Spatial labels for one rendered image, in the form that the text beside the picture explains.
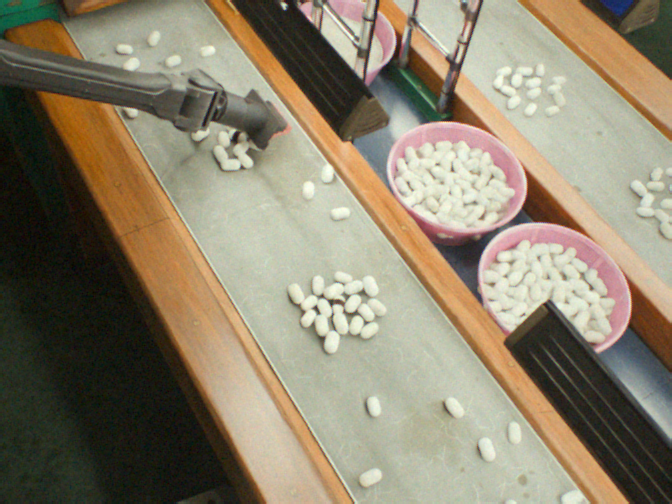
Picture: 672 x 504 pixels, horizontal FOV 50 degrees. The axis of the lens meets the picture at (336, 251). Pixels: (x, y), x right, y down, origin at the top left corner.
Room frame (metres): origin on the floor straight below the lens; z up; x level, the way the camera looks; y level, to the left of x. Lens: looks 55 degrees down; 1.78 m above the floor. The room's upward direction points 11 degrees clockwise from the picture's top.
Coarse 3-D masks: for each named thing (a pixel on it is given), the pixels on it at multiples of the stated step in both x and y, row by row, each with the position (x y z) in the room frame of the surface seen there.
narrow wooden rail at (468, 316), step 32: (256, 64) 1.14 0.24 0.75; (288, 96) 1.05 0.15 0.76; (320, 128) 0.98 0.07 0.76; (352, 160) 0.92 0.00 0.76; (352, 192) 0.86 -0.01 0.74; (384, 192) 0.86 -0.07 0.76; (384, 224) 0.78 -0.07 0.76; (416, 224) 0.80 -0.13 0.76; (416, 256) 0.73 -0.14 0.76; (448, 288) 0.68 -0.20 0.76; (480, 320) 0.62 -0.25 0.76; (480, 352) 0.57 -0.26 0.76; (512, 384) 0.52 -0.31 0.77; (544, 416) 0.48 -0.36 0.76; (576, 448) 0.44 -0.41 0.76; (576, 480) 0.39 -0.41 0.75; (608, 480) 0.40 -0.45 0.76
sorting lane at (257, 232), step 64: (192, 0) 1.32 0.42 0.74; (192, 64) 1.12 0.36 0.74; (128, 128) 0.91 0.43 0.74; (192, 192) 0.79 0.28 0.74; (256, 192) 0.82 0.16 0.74; (320, 192) 0.85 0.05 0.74; (256, 256) 0.68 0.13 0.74; (320, 256) 0.71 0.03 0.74; (384, 256) 0.73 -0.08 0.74; (256, 320) 0.56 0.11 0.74; (384, 320) 0.61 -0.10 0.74; (448, 320) 0.63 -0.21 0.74; (320, 384) 0.47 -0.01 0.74; (384, 384) 0.49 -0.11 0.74; (448, 384) 0.51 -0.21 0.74; (384, 448) 0.39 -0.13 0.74; (448, 448) 0.41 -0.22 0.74; (512, 448) 0.43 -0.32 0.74
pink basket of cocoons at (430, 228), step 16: (416, 128) 1.03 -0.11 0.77; (432, 128) 1.04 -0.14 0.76; (464, 128) 1.06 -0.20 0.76; (400, 144) 0.99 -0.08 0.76; (416, 144) 1.02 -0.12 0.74; (432, 144) 1.04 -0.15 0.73; (496, 144) 1.03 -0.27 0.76; (496, 160) 1.02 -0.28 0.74; (512, 160) 1.00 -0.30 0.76; (512, 176) 0.98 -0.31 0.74; (512, 208) 0.89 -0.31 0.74; (432, 224) 0.80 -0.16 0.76; (496, 224) 0.83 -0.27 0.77; (432, 240) 0.83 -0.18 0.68; (448, 240) 0.82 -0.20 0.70; (464, 240) 0.83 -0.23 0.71
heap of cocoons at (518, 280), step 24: (504, 264) 0.76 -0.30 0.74; (528, 264) 0.78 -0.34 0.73; (552, 264) 0.79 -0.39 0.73; (576, 264) 0.79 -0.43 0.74; (504, 288) 0.71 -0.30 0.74; (528, 288) 0.73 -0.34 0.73; (552, 288) 0.74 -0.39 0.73; (576, 288) 0.74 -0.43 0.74; (600, 288) 0.75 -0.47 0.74; (504, 312) 0.67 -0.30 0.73; (528, 312) 0.67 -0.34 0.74; (576, 312) 0.70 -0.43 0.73; (600, 312) 0.70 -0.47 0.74; (600, 336) 0.65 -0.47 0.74
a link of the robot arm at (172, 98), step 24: (0, 48) 0.68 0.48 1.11; (24, 48) 0.72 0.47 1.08; (0, 72) 0.66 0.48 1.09; (24, 72) 0.68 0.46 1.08; (48, 72) 0.70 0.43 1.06; (72, 72) 0.72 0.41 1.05; (96, 72) 0.75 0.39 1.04; (120, 72) 0.78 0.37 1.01; (72, 96) 0.71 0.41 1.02; (96, 96) 0.73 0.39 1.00; (120, 96) 0.75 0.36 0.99; (144, 96) 0.77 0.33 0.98; (168, 96) 0.80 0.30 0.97; (192, 96) 0.82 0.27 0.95; (168, 120) 0.78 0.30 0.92; (192, 120) 0.81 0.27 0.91
